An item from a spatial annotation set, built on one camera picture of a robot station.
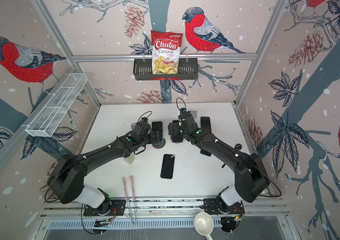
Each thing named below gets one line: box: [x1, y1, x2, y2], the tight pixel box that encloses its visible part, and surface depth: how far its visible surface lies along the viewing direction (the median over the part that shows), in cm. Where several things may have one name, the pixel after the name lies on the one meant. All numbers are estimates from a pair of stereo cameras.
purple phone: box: [168, 120, 184, 143], surface depth 76 cm
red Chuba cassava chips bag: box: [151, 30, 184, 75], surface depth 86 cm
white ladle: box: [194, 211, 214, 240], surface depth 69 cm
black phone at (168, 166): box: [160, 154, 175, 179], surface depth 88 cm
